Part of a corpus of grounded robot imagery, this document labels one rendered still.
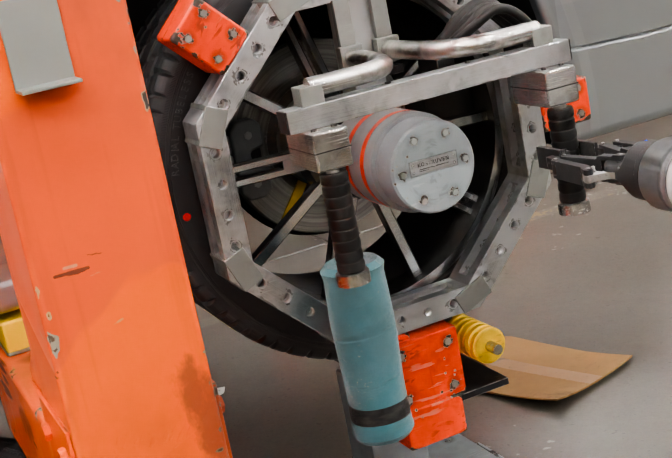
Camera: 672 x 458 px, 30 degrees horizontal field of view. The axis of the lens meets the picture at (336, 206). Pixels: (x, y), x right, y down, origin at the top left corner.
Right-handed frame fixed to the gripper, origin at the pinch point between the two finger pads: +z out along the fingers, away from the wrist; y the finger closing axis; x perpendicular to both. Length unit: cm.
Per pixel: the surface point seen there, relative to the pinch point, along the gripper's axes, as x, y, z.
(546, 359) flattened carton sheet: -82, 61, 117
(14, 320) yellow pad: -10, -72, 37
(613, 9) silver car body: 12, 37, 36
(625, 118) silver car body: -7, 36, 36
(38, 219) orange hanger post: 14, -73, -16
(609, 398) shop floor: -83, 58, 87
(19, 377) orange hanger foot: -15, -74, 26
